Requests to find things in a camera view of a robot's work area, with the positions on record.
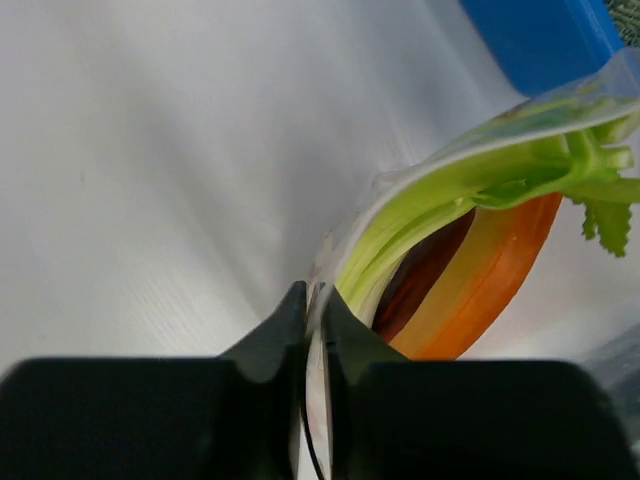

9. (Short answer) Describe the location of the green netted melon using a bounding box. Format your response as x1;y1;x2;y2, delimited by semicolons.
604;0;640;47

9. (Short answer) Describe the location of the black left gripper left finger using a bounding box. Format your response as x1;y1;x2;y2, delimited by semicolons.
1;281;306;479

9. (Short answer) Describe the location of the blue plastic bin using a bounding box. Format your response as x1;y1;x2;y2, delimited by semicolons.
460;0;624;97

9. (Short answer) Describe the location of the green white celery stalk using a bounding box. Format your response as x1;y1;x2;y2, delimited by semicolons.
334;94;639;322

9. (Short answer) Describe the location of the clear dotted zip top bag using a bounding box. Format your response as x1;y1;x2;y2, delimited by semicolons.
302;48;639;479

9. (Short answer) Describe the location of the orange purple papaya slice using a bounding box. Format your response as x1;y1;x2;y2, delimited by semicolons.
371;193;562;360

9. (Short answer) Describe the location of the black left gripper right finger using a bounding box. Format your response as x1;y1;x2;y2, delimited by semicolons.
321;289;639;479

